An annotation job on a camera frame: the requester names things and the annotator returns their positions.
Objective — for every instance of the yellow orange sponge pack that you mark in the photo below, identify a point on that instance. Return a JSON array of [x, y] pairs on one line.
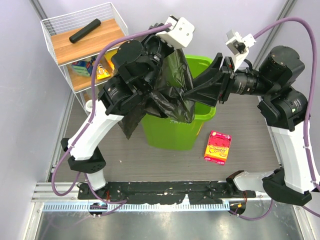
[[109, 63]]

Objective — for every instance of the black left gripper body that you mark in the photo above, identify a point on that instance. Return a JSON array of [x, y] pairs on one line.
[[157, 49]]

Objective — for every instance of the green plastic trash bin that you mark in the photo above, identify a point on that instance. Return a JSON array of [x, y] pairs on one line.
[[166, 133]]

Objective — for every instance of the blue green sponge pack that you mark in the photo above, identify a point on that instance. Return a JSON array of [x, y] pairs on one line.
[[83, 68]]

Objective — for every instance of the black trash bag roll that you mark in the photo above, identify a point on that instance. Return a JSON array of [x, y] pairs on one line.
[[84, 31]]

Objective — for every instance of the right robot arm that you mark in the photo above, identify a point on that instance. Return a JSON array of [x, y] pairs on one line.
[[285, 112]]

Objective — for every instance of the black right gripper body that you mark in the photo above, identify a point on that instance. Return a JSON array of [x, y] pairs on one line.
[[228, 79]]

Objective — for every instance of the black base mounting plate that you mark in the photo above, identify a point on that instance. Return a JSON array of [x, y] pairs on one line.
[[170, 192]]

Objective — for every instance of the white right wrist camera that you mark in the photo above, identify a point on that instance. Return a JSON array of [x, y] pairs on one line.
[[239, 46]]

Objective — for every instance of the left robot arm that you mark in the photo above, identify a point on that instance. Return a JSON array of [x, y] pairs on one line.
[[137, 64]]

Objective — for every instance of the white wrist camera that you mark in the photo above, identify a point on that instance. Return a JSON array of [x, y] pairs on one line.
[[179, 34], [239, 46]]

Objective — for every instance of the grey slotted cable duct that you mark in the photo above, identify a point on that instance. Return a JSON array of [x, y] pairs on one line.
[[91, 206]]

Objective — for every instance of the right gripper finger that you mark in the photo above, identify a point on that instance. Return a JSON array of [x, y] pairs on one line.
[[211, 74], [207, 95]]

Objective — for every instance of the pink orange sponge package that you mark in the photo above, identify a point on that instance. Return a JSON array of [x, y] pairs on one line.
[[217, 148]]

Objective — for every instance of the yellow snack bag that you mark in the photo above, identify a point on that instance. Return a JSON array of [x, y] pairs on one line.
[[101, 72]]

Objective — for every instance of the white wire shelf rack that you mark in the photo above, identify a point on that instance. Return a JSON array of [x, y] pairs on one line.
[[57, 31]]

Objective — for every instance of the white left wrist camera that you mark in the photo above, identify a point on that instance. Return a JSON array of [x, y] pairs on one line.
[[179, 34]]

